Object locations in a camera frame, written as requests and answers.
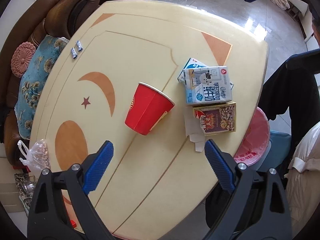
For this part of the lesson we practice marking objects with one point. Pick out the clear plastic bag of nuts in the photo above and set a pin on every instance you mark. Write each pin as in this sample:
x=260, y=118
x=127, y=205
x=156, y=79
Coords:
x=35, y=158

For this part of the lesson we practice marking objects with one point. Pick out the beige trousers leg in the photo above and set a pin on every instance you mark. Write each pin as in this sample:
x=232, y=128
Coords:
x=302, y=188

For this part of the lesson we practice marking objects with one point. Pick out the white cloth on floor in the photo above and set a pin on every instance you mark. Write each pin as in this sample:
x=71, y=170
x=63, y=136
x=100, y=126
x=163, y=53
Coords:
x=282, y=4

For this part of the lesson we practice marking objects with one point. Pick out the red paper cup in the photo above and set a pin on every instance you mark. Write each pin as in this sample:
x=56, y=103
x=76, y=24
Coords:
x=149, y=105

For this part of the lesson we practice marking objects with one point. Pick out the white blue milk carton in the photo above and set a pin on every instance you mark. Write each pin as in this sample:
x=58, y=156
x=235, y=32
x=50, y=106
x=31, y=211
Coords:
x=207, y=96

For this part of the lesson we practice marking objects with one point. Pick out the patterned blue white cloth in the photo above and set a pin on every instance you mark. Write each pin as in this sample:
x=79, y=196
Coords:
x=26, y=186

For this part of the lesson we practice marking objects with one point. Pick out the blue white box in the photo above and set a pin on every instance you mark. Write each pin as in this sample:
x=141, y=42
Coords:
x=192, y=66

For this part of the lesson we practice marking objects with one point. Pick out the brown leather sofa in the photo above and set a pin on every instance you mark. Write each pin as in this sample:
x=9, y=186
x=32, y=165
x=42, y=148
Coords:
x=57, y=18

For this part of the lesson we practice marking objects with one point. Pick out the playing card box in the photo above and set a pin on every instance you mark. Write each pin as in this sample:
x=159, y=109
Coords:
x=207, y=120

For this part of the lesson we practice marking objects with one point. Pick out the blue trash bin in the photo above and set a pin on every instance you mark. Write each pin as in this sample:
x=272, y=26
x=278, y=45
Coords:
x=277, y=149

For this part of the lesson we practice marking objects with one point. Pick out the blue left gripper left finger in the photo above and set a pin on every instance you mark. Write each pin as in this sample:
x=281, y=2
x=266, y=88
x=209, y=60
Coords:
x=95, y=166

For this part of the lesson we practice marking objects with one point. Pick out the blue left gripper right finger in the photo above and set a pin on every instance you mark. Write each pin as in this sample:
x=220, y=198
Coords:
x=222, y=164

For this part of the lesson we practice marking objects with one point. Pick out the blue floral cushion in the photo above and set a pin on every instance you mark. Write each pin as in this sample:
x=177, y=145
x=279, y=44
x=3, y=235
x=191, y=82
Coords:
x=33, y=81

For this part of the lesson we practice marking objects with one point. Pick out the pink round pillow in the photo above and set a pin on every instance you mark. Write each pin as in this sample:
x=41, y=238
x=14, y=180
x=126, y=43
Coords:
x=21, y=58

